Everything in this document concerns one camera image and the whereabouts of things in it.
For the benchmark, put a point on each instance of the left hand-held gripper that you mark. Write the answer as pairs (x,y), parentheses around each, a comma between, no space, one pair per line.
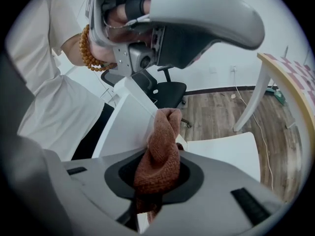
(206,11)

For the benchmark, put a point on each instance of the white chair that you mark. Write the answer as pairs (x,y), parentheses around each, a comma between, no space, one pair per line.
(128,122)

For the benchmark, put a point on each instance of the brown cloth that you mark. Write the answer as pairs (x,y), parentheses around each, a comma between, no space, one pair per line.
(160,161)

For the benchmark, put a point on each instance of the person's left forearm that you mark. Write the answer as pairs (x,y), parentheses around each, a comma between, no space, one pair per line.
(71,49)

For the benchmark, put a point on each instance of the black office chair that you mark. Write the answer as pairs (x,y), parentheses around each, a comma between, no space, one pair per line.
(169,88)

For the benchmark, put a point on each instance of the person's left hand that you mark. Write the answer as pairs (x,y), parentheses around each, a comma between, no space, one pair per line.
(117,16)

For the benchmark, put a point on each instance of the white table with wooden edge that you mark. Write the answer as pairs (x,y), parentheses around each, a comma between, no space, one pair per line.
(261,82)

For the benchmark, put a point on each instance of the green floor tool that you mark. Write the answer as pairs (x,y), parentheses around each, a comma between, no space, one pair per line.
(276,94)

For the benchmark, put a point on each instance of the pink checkered tablecloth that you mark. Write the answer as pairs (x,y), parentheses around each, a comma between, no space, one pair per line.
(299,74)

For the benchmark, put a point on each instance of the person's white garment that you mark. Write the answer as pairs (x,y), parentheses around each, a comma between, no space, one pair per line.
(49,82)

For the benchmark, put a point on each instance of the white wall outlet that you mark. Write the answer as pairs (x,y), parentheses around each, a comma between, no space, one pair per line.
(233,69)

